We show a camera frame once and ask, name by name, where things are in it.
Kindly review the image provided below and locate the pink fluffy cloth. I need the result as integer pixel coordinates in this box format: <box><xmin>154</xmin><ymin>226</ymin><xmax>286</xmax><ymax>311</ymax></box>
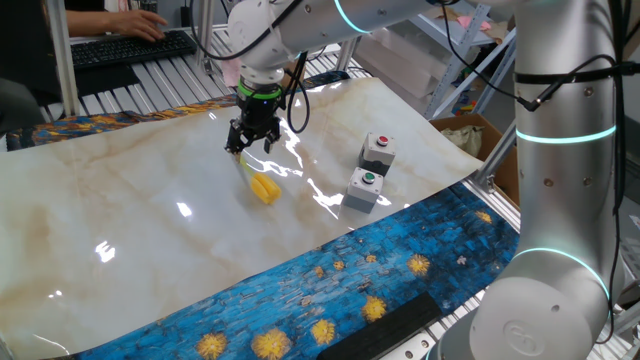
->
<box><xmin>220</xmin><ymin>55</ymin><xmax>242</xmax><ymax>90</ymax></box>

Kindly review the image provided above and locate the open cardboard box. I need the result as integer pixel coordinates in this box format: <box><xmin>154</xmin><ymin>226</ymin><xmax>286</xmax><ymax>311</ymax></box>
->
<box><xmin>429</xmin><ymin>113</ymin><xmax>521</xmax><ymax>207</ymax></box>

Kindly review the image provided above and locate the black computer keyboard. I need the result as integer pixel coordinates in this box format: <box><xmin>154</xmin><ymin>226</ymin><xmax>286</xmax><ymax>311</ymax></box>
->
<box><xmin>69</xmin><ymin>29</ymin><xmax>199</xmax><ymax>70</ymax></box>

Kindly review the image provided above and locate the yellow sponge brush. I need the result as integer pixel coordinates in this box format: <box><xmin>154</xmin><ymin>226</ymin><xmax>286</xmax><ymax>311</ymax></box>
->
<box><xmin>233</xmin><ymin>152</ymin><xmax>283</xmax><ymax>206</ymax></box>

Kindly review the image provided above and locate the green push button box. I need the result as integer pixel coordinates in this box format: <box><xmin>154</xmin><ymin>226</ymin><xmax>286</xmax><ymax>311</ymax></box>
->
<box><xmin>341</xmin><ymin>167</ymin><xmax>385</xmax><ymax>215</ymax></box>

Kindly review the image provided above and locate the black computer monitor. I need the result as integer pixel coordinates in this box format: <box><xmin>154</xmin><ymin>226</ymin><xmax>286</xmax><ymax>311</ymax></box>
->
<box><xmin>0</xmin><ymin>0</ymin><xmax>64</xmax><ymax>109</ymax></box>

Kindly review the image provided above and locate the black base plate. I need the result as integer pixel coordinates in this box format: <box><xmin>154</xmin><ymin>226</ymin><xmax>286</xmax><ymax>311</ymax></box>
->
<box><xmin>316</xmin><ymin>291</ymin><xmax>444</xmax><ymax>360</ymax></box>

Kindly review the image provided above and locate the glossy marble pattern sheet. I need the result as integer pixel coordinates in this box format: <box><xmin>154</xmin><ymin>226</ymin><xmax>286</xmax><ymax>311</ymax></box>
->
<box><xmin>0</xmin><ymin>77</ymin><xmax>484</xmax><ymax>359</ymax></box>

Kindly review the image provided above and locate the black flat pad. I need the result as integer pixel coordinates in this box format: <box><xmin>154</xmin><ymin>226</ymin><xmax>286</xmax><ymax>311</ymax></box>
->
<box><xmin>73</xmin><ymin>63</ymin><xmax>142</xmax><ymax>99</ymax></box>

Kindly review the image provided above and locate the aluminium frame post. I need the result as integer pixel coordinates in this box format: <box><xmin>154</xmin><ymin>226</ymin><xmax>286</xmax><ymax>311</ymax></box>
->
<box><xmin>473</xmin><ymin>119</ymin><xmax>519</xmax><ymax>194</ymax></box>
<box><xmin>43</xmin><ymin>0</ymin><xmax>82</xmax><ymax>119</ymax></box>
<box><xmin>195</xmin><ymin>0</ymin><xmax>217</xmax><ymax>74</ymax></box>

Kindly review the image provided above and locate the blue starry painting cloth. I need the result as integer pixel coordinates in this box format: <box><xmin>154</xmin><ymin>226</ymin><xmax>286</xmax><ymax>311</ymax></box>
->
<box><xmin>4</xmin><ymin>69</ymin><xmax>521</xmax><ymax>360</ymax></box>

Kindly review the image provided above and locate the red push button box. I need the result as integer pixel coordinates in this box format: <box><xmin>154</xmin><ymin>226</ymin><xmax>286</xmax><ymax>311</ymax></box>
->
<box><xmin>357</xmin><ymin>131</ymin><xmax>397</xmax><ymax>177</ymax></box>

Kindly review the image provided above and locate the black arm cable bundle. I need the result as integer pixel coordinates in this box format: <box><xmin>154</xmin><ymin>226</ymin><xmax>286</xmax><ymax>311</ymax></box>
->
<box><xmin>188</xmin><ymin>0</ymin><xmax>640</xmax><ymax>346</ymax></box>

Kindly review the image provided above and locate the white metal shelf rack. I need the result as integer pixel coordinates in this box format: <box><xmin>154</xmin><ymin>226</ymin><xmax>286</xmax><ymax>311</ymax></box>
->
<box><xmin>409</xmin><ymin>2</ymin><xmax>519</xmax><ymax>121</ymax></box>

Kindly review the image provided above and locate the person's bare hand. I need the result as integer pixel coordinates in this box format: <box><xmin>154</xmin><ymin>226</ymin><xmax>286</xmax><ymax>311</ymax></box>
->
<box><xmin>106</xmin><ymin>8</ymin><xmax>170</xmax><ymax>43</ymax></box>

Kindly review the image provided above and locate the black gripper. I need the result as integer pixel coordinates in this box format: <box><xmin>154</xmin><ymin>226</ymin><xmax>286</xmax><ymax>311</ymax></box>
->
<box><xmin>223</xmin><ymin>93</ymin><xmax>285</xmax><ymax>156</ymax></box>

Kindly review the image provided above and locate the person's bare forearm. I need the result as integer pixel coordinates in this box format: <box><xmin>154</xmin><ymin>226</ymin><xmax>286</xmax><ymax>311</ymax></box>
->
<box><xmin>64</xmin><ymin>9</ymin><xmax>114</xmax><ymax>38</ymax></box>

